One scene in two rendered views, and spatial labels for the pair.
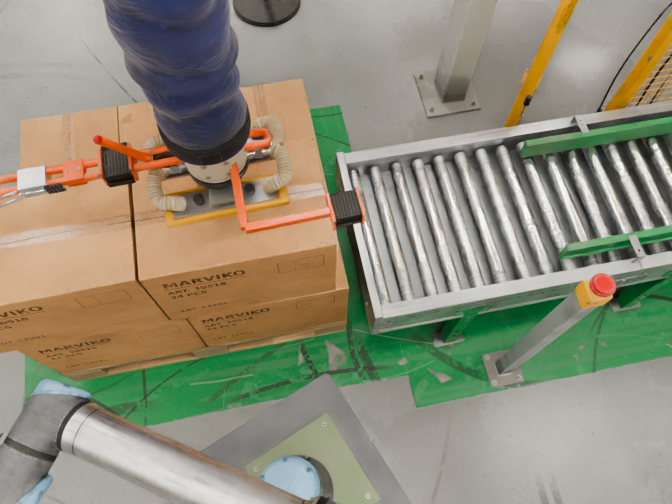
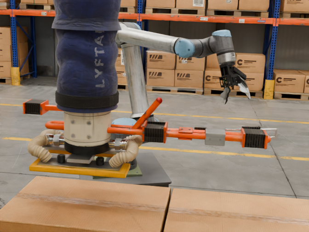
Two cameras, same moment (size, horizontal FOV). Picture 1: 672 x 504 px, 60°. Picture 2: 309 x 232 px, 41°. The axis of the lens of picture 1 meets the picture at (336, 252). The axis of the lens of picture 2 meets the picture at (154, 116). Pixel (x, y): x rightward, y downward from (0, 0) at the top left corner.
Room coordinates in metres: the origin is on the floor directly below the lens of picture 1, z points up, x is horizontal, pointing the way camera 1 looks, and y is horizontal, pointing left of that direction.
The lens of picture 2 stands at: (2.16, 1.07, 1.67)
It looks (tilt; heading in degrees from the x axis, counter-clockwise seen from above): 14 degrees down; 200
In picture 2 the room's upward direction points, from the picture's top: 2 degrees clockwise
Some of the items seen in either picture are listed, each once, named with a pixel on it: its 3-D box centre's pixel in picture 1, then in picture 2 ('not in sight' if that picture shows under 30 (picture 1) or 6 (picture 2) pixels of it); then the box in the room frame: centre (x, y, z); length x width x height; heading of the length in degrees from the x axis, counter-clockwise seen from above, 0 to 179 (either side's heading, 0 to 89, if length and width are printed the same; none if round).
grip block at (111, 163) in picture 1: (118, 164); (155, 131); (0.81, 0.58, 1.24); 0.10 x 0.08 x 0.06; 14
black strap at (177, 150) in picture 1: (204, 121); (87, 96); (0.87, 0.33, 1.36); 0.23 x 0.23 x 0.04
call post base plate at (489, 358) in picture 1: (503, 367); not in sight; (0.59, -0.75, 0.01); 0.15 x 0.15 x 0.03; 13
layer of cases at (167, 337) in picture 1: (186, 222); not in sight; (1.10, 0.64, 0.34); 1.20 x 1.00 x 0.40; 103
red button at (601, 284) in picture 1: (601, 286); not in sight; (0.59, -0.75, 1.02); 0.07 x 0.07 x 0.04
